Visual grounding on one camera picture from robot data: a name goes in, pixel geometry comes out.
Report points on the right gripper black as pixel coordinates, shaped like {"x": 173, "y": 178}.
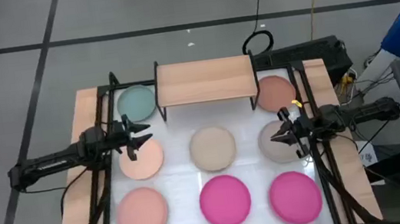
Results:
{"x": 300, "y": 127}

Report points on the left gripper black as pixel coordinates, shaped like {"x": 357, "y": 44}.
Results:
{"x": 120, "y": 136}

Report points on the grey-beige plate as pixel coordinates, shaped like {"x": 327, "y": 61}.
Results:
{"x": 273, "y": 152}

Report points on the peach orange plate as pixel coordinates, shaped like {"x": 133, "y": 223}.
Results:
{"x": 148, "y": 161}

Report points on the magenta plate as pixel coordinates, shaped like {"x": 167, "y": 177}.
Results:
{"x": 295, "y": 198}
{"x": 225, "y": 201}

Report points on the beige plate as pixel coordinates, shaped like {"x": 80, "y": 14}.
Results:
{"x": 212, "y": 149}

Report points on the salmon pink plate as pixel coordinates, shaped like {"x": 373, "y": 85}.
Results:
{"x": 142, "y": 214}

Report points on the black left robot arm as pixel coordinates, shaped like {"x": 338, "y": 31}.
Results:
{"x": 48, "y": 164}

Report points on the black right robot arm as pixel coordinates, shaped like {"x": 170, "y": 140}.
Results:
{"x": 370, "y": 111}

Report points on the wooden shelf with black legs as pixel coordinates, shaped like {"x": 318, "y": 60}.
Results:
{"x": 205, "y": 80}

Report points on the teal plate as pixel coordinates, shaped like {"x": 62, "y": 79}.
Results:
{"x": 137, "y": 103}

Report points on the yellow tape tag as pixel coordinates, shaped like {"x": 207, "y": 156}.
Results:
{"x": 296, "y": 103}

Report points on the terracotta plate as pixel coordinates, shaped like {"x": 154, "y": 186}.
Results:
{"x": 276, "y": 92}

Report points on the yellow connector plug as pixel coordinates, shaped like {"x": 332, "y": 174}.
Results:
{"x": 344, "y": 83}

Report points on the black computer box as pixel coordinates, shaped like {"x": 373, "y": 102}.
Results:
{"x": 305, "y": 55}

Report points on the white paper label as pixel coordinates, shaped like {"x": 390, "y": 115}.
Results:
{"x": 367, "y": 153}

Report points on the black metal frame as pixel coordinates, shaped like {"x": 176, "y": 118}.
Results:
{"x": 103, "y": 90}

